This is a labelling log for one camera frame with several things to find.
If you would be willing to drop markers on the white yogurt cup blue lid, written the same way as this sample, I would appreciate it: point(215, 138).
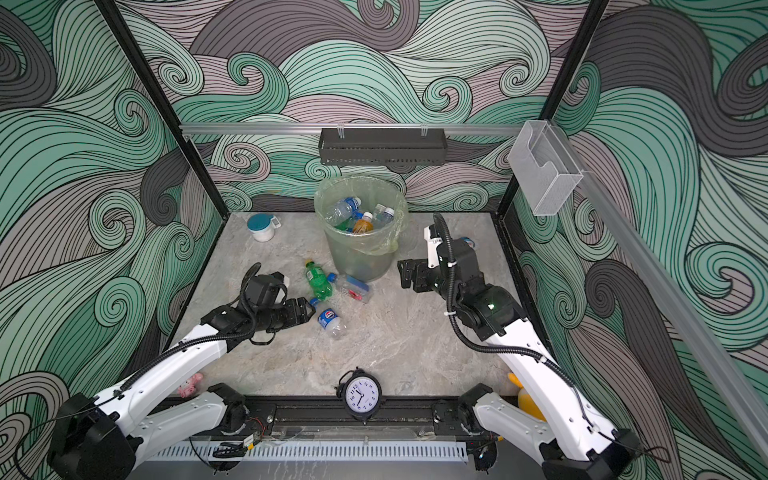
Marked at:
point(468, 242)

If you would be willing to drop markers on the black alarm clock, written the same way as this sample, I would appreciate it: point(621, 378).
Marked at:
point(361, 394)

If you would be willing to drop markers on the pink plush toy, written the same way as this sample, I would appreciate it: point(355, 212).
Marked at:
point(189, 387)

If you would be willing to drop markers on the black wall shelf tray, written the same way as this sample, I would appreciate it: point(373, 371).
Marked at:
point(346, 146)

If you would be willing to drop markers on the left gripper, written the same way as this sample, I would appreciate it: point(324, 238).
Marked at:
point(295, 317)

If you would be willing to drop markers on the clear bottle white cap blue label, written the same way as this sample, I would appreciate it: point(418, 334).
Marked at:
point(383, 216)

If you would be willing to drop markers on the aluminium wall rail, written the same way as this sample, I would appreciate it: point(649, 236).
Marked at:
point(278, 128)

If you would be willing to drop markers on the pepsi label clear bottle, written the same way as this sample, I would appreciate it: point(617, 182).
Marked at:
point(329, 319)

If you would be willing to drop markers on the green sprite bottle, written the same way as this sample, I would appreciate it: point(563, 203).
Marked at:
point(318, 281)
point(346, 225)

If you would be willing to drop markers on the large clear bottle white cap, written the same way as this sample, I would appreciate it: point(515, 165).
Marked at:
point(342, 210)

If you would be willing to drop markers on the red yellow label bottle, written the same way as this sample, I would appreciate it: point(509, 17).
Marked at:
point(363, 223)

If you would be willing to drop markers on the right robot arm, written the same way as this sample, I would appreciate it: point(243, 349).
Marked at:
point(569, 438)

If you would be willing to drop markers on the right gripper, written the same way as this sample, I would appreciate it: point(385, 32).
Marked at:
point(411, 273)

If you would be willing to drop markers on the clear acrylic wall holder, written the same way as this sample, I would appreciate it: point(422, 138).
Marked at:
point(544, 163)

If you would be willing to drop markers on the white jar with teal lid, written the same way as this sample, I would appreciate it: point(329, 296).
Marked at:
point(263, 227)

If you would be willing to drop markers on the yellow plush toy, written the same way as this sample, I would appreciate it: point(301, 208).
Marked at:
point(525, 400)

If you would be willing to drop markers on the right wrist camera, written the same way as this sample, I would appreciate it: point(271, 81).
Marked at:
point(433, 240)

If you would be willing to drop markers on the green sprite bottle front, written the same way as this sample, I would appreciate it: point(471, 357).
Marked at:
point(346, 225)

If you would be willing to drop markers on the white slotted cable duct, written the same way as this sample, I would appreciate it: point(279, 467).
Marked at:
point(309, 451)

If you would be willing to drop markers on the clear bottle blue cap slanted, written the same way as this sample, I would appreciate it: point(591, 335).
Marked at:
point(351, 286)

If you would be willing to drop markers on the mesh bin with green liner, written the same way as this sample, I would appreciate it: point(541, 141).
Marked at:
point(365, 257)

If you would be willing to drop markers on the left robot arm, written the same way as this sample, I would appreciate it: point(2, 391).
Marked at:
point(108, 435)

